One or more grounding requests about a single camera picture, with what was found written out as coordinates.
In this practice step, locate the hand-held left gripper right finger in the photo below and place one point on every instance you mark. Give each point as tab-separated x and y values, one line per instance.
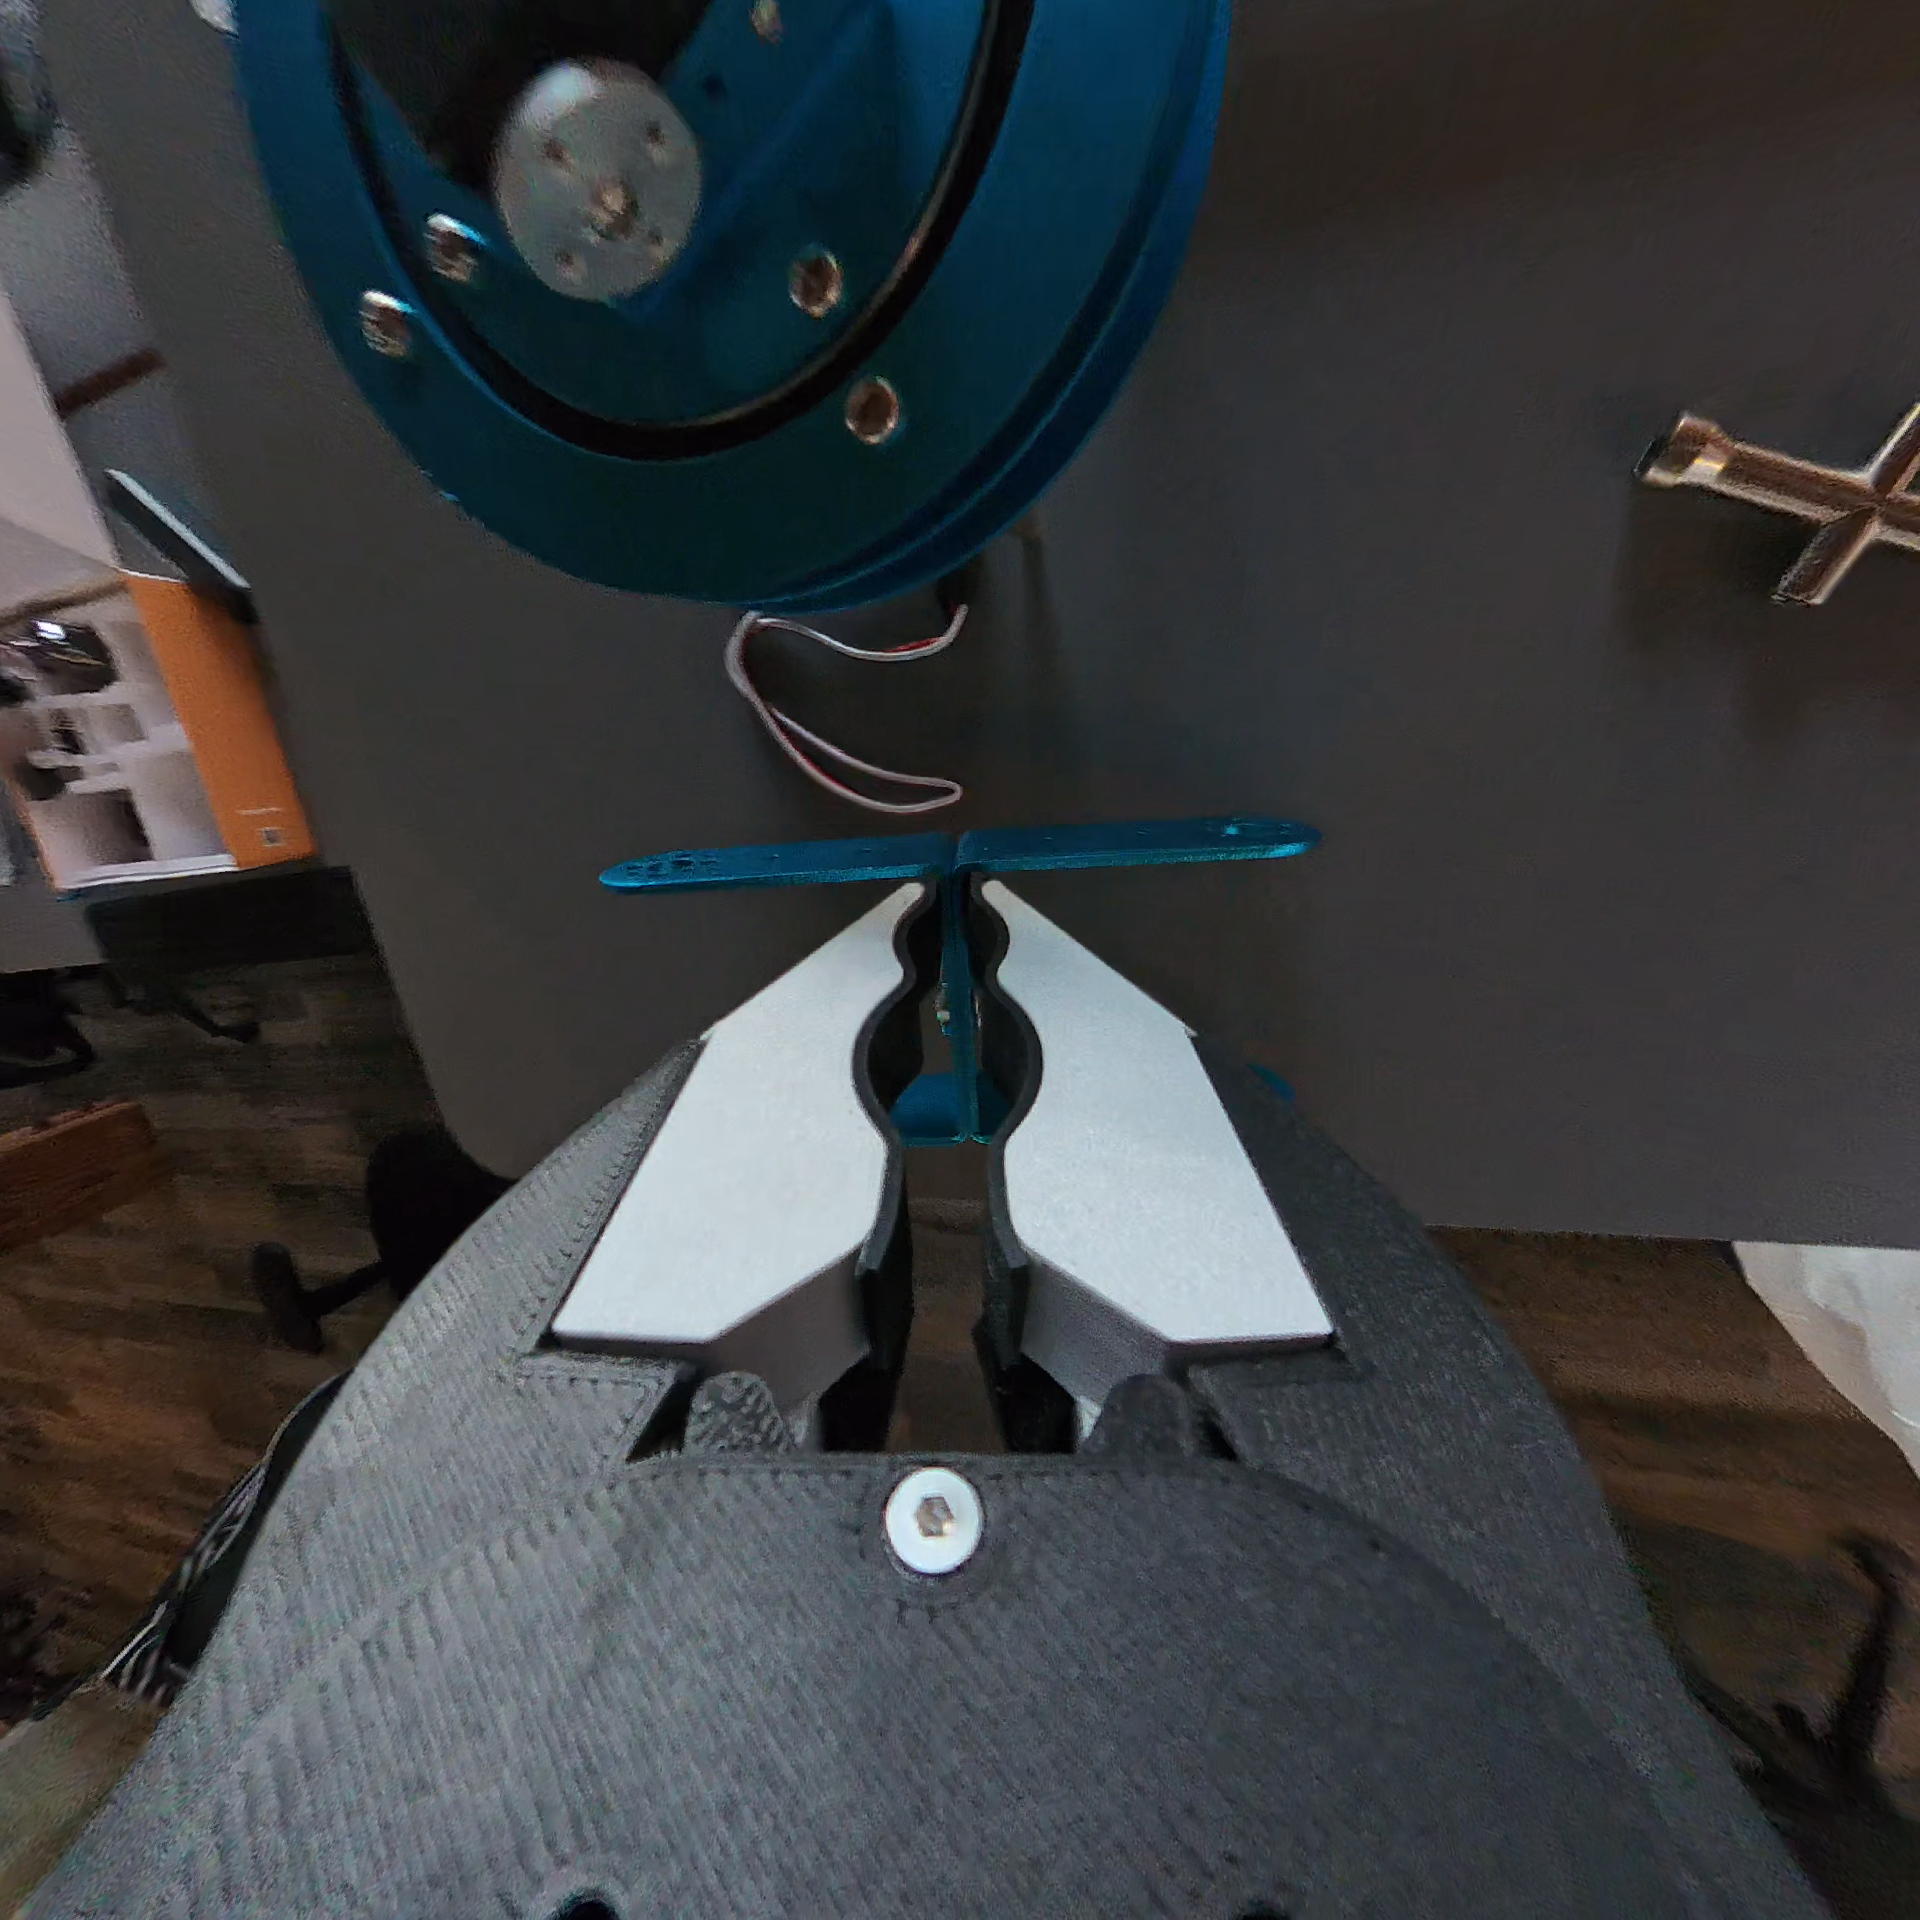
1156	1184

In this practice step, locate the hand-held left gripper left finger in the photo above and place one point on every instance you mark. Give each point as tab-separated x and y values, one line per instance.
722	1171

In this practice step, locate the blue metal bracket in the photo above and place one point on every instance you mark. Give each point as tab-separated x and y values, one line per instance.
781	866

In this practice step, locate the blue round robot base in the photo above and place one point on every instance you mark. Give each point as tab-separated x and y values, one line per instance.
840	495

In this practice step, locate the dark grey desk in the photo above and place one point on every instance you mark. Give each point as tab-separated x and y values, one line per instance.
1500	902

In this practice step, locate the black office chair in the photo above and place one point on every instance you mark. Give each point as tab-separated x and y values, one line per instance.
422	1215

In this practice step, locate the orange white cardboard box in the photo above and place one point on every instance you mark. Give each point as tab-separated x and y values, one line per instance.
224	721

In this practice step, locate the person's white shirt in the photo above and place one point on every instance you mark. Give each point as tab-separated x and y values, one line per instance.
1846	1335

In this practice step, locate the small black box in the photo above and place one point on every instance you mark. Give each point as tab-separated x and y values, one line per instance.
182	533

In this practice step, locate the metal cross wrench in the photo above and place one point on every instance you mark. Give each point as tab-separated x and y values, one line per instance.
1829	517

